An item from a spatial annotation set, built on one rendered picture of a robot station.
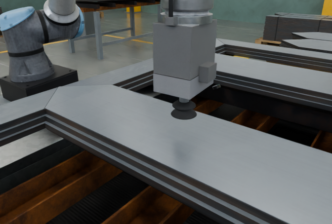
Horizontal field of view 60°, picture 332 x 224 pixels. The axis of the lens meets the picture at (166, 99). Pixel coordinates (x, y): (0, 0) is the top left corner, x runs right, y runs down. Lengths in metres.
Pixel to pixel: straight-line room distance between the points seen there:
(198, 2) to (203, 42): 0.06
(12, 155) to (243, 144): 0.59
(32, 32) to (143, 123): 0.64
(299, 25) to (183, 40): 4.58
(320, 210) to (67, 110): 0.46
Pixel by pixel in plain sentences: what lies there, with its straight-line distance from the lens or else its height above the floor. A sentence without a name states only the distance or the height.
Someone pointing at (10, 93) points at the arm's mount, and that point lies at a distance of 1.16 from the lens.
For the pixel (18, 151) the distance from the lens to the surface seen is 0.85.
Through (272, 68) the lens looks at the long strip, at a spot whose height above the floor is 0.85.
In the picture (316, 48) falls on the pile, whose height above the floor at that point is 0.85.
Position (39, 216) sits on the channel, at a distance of 0.60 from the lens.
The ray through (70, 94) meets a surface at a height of 0.85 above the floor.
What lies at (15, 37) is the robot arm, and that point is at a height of 0.92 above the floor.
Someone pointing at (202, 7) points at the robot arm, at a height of 1.06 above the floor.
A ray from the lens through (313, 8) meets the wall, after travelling 7.69.
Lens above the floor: 1.10
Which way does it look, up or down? 23 degrees down
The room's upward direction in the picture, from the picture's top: straight up
